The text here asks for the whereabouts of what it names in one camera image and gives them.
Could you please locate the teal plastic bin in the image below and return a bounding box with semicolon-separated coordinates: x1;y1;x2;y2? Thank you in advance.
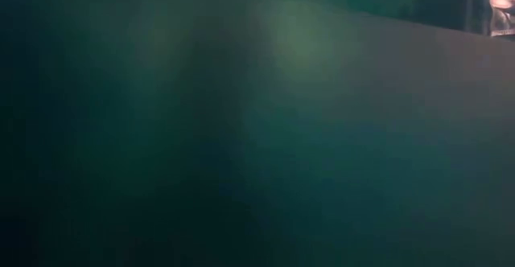
0;0;515;267

